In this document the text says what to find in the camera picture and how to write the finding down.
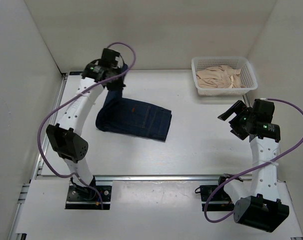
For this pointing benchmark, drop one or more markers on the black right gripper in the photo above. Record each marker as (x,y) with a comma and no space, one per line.
(240,109)

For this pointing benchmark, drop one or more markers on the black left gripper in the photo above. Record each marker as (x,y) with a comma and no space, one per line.
(118,86)

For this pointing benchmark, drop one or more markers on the dark blue denim trousers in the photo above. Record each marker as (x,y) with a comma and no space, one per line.
(132,117)

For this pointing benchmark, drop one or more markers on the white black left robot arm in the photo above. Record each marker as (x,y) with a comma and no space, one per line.
(65,136)

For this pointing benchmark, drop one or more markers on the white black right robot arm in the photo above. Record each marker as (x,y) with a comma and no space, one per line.
(260,207)

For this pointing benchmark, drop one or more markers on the beige folded cloth in basket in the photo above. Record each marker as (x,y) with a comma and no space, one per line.
(219,77)

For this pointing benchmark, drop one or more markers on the white plastic perforated basket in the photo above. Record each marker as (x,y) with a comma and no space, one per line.
(247,74)

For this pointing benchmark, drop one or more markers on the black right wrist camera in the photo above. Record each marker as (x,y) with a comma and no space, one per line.
(263,110)

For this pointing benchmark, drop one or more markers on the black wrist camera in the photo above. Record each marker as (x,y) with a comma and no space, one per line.
(263,110)
(109,58)

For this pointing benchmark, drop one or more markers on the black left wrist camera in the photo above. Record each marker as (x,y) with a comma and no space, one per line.
(109,58)

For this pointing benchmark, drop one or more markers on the aluminium table edge rail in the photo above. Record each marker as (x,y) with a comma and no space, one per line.
(152,178)

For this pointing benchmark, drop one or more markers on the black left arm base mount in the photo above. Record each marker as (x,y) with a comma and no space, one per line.
(83,198)

